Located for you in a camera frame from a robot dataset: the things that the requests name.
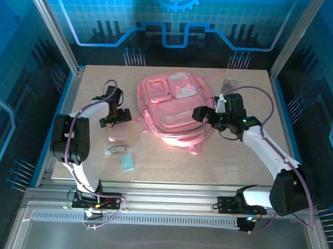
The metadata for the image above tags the slotted grey cable duct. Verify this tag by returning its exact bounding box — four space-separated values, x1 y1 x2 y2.
31 210 242 229

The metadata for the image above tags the light blue notepad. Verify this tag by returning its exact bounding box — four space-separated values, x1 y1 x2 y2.
119 152 136 174

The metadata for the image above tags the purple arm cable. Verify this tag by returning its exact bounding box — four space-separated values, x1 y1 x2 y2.
224 85 320 237
61 78 131 232

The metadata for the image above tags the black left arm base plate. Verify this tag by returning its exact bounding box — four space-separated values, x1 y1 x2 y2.
72 191 123 210

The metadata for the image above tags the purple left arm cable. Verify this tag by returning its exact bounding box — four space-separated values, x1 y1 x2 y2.
61 78 131 232

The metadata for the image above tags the pink backpack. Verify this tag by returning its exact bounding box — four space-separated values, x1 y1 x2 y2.
131 64 227 157

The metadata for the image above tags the aluminium base frame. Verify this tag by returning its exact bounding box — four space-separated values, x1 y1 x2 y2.
3 176 333 249

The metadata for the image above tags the blue printed side panel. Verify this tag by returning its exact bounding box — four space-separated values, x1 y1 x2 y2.
0 0 78 249
268 0 333 246

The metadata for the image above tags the white cable connector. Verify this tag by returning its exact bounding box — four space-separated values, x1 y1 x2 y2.
83 207 104 221

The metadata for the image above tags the clear pouch with protractor set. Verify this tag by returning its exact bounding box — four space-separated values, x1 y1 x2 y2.
221 76 240 93

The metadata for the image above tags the aluminium frame post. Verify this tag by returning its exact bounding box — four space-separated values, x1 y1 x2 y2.
268 0 326 81
25 0 88 75

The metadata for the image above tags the blue printed backdrop panel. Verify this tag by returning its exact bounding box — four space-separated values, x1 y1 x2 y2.
38 0 311 73

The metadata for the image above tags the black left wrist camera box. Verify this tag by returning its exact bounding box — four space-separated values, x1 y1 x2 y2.
116 108 132 125

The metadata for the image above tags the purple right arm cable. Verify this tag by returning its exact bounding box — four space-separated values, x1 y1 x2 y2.
224 85 320 237

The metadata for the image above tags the black controller box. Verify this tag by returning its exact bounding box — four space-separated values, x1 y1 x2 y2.
236 216 256 234

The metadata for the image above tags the small clear plastic box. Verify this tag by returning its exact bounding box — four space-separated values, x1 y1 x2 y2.
104 144 134 157

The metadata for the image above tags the pink pencil case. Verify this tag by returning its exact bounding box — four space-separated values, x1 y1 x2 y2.
108 123 129 144

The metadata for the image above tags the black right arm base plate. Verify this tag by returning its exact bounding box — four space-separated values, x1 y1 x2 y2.
217 195 267 215

